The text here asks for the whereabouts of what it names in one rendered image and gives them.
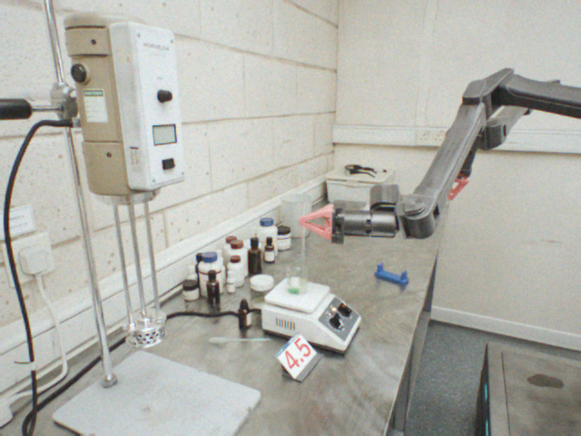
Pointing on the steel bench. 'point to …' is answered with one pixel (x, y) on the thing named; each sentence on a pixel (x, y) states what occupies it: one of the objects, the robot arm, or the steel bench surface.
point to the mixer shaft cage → (134, 324)
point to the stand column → (79, 198)
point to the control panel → (340, 317)
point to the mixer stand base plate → (159, 402)
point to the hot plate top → (316, 292)
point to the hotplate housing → (304, 325)
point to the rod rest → (390, 275)
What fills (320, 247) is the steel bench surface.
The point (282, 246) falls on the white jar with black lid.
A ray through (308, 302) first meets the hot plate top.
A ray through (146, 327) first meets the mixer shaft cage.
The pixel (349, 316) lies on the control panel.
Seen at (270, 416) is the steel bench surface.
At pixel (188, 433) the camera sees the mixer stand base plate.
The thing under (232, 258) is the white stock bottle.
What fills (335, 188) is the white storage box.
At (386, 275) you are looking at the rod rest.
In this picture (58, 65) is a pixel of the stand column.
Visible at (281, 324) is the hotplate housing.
